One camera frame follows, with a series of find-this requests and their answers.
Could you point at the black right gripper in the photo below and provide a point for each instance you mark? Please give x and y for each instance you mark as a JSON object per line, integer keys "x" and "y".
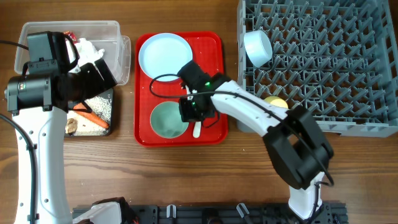
{"x": 193, "y": 111}

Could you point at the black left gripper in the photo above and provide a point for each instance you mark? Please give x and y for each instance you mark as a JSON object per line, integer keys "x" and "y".
{"x": 97, "y": 84}

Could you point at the white tissue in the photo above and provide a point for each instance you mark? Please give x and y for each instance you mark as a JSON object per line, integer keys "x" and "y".
{"x": 87, "y": 52}

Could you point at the white rice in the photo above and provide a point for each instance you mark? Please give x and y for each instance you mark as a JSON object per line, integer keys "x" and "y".
{"x": 90, "y": 118}

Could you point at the green bowl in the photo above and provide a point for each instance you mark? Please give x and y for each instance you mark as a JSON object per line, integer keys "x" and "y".
{"x": 166, "y": 120}

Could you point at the orange carrot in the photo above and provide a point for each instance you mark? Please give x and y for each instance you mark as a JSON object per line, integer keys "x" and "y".
{"x": 83, "y": 111}

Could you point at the red snack wrapper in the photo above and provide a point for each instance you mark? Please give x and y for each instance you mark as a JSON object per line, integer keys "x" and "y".
{"x": 72, "y": 36}

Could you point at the brown food scrap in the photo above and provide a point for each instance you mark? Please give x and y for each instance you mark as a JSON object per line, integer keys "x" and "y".
{"x": 71, "y": 126}

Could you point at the yellow plastic cup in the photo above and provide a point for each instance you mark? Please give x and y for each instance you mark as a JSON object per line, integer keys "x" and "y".
{"x": 276, "y": 101}

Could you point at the small light blue bowl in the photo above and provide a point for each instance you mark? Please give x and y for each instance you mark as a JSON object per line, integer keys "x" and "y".
{"x": 258, "y": 47}

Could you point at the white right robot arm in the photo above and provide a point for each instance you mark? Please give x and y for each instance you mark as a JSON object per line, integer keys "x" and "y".
{"x": 297, "y": 147}

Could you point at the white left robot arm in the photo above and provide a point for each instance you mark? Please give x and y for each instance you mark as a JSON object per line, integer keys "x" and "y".
{"x": 38, "y": 102}

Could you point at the grey dishwasher rack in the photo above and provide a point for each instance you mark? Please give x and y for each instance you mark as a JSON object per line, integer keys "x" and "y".
{"x": 338, "y": 59}

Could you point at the white plastic spoon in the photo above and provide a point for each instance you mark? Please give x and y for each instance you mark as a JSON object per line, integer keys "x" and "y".
{"x": 197, "y": 129}

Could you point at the black tray bin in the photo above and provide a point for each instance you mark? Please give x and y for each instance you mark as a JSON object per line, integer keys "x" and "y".
{"x": 102, "y": 106}

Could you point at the clear plastic bin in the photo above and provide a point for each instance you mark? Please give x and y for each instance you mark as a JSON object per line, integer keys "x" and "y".
{"x": 104, "y": 35}

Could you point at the red serving tray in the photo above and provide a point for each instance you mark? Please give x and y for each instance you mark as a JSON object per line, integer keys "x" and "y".
{"x": 207, "y": 52}

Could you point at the large light blue plate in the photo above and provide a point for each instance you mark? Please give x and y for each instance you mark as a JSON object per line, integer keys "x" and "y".
{"x": 164, "y": 53}

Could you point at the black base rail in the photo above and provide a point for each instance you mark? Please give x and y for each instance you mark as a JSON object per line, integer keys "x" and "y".
{"x": 329, "y": 213}

